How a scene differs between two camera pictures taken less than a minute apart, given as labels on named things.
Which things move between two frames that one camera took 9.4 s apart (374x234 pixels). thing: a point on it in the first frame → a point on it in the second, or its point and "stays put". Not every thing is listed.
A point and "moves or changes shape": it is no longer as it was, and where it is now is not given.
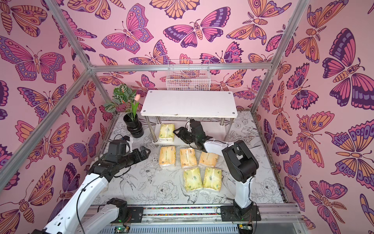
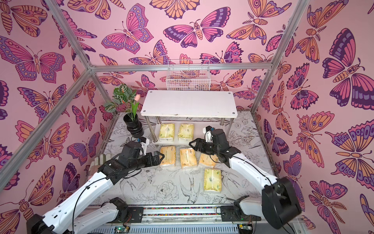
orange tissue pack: (167, 155) stays put
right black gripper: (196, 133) → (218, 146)
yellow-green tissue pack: (192, 178) moves or changes shape
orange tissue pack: (188, 158) stays put
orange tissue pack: (210, 159) stays put
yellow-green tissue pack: (212, 179) stays put
